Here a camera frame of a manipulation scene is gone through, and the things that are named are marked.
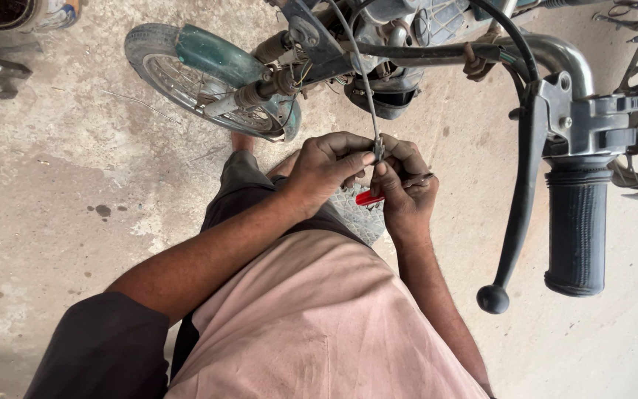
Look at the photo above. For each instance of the person's right hand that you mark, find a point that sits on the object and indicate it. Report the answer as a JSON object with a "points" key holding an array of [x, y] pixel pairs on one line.
{"points": [[407, 205]]}

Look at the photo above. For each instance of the person's left hand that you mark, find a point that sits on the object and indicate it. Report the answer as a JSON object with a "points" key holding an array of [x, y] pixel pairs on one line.
{"points": [[313, 172]]}

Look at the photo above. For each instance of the dark grey trousers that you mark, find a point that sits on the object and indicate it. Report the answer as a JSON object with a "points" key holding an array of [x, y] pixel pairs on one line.
{"points": [[241, 188]]}

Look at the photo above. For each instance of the person's foot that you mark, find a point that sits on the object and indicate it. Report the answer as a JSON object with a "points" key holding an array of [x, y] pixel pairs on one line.
{"points": [[241, 141]]}

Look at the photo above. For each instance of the black headlight housing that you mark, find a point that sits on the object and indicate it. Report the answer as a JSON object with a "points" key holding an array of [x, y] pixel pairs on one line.
{"points": [[385, 100]]}

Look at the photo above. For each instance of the motorcycle fork tube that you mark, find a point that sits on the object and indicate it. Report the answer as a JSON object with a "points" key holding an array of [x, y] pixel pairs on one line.
{"points": [[272, 47], [241, 97]]}

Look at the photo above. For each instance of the black brake lever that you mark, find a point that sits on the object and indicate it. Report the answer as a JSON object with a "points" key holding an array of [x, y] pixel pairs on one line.
{"points": [[524, 194]]}

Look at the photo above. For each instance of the pink apron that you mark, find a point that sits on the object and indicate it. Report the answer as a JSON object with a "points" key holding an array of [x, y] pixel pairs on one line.
{"points": [[319, 321]]}

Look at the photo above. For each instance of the green front fender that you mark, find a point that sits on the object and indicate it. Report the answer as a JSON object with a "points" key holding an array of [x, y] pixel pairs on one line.
{"points": [[214, 55]]}

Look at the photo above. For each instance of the spoked motorcycle front wheel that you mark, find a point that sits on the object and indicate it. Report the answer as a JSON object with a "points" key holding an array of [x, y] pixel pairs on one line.
{"points": [[155, 61]]}

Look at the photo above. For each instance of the dark shirt sleeve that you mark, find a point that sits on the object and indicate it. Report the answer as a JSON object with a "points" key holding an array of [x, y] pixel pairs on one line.
{"points": [[103, 349]]}

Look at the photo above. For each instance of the dirty plastic bucket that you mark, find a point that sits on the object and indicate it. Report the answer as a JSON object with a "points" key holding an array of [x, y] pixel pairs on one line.
{"points": [[20, 14]]}

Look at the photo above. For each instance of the motorcycle frame and body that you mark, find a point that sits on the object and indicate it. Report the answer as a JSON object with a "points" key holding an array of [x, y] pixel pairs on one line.
{"points": [[319, 39]]}

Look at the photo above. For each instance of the grey lever bracket housing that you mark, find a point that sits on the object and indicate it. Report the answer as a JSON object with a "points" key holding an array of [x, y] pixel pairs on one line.
{"points": [[590, 124]]}

